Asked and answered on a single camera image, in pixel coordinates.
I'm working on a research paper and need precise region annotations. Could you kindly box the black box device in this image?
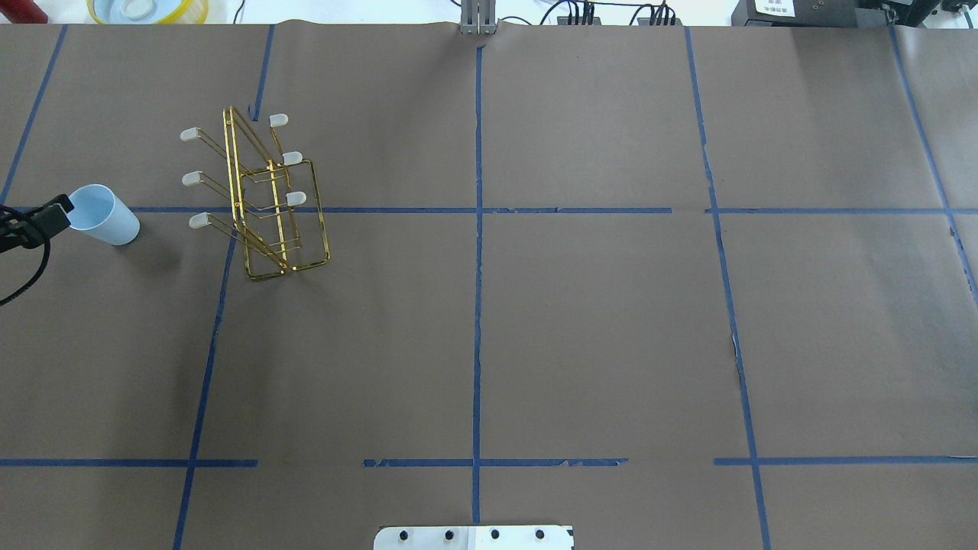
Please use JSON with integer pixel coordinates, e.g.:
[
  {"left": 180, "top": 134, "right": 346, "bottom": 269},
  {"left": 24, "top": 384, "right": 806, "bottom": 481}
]
[{"left": 730, "top": 1, "right": 895, "bottom": 28}]

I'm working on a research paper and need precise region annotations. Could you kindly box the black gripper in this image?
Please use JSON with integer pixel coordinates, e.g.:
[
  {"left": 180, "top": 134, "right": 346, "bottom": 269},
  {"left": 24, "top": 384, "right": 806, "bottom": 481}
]
[{"left": 1, "top": 194, "right": 76, "bottom": 254}]

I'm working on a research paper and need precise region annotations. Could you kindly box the red cylindrical bottle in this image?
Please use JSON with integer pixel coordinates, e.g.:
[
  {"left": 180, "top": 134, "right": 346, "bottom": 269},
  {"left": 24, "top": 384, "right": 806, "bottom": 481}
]
[{"left": 0, "top": 0, "right": 49, "bottom": 24}]

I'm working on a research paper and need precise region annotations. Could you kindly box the gold wire cup holder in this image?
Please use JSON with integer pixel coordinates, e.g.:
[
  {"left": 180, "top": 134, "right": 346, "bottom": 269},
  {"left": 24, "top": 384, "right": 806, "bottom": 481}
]
[{"left": 179, "top": 105, "right": 332, "bottom": 281}]

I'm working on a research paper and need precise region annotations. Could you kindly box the light blue plastic cup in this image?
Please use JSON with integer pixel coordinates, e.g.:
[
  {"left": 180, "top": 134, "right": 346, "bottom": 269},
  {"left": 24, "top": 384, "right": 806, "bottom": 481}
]
[{"left": 67, "top": 184, "right": 141, "bottom": 246}]

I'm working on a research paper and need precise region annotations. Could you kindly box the yellow bowl with blue lid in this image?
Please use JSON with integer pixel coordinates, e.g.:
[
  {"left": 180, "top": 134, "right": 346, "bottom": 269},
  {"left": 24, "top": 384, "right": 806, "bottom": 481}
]
[{"left": 85, "top": 0, "right": 209, "bottom": 25}]

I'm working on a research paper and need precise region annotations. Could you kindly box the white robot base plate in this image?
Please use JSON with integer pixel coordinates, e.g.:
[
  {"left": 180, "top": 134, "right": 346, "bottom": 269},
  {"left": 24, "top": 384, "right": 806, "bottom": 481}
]
[{"left": 373, "top": 525, "right": 575, "bottom": 549}]

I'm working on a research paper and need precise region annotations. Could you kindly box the grey aluminium frame post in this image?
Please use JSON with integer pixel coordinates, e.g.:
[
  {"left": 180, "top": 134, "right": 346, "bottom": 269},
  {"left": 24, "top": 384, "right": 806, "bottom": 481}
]
[{"left": 455, "top": 0, "right": 498, "bottom": 36}]

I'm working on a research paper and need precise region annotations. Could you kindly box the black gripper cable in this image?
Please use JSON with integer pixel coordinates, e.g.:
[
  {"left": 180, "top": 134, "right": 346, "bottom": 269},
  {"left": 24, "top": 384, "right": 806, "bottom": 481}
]
[{"left": 0, "top": 235, "right": 53, "bottom": 307}]

